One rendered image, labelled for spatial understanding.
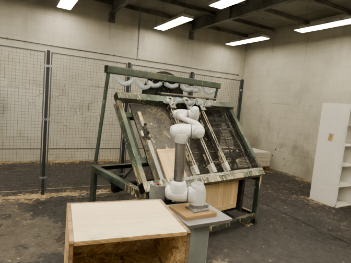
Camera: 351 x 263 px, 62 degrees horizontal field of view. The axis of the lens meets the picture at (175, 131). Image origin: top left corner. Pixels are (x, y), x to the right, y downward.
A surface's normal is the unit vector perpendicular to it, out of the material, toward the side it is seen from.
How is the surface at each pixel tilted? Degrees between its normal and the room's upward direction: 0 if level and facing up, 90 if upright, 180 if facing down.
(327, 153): 90
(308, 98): 90
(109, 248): 90
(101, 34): 90
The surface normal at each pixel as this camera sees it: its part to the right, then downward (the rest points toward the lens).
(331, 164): -0.87, -0.03
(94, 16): 0.48, 0.13
